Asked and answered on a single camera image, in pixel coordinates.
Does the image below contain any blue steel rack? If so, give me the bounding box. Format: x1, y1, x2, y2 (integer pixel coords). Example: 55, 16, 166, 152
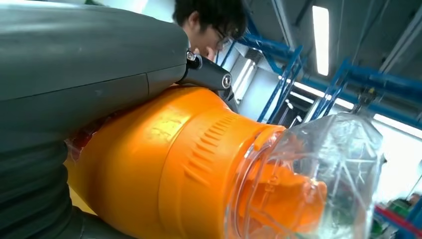
215, 13, 422, 239

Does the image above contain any person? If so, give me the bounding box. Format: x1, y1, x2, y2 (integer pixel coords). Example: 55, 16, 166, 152
171, 0, 248, 62

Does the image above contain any orange detergent bottle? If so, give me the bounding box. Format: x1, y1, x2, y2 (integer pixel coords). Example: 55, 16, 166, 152
64, 86, 386, 239

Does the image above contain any ceiling light strip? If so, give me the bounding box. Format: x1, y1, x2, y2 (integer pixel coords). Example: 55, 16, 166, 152
311, 4, 330, 77

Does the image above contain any red steel beam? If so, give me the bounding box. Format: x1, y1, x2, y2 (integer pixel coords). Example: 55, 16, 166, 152
374, 204, 422, 237

